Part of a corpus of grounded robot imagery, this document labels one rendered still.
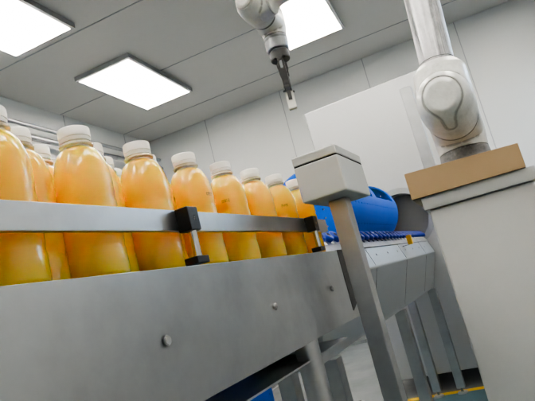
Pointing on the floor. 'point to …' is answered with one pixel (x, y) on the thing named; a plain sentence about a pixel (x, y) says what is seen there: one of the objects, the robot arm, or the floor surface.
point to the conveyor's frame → (175, 331)
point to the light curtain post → (417, 127)
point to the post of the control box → (367, 301)
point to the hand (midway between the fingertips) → (290, 100)
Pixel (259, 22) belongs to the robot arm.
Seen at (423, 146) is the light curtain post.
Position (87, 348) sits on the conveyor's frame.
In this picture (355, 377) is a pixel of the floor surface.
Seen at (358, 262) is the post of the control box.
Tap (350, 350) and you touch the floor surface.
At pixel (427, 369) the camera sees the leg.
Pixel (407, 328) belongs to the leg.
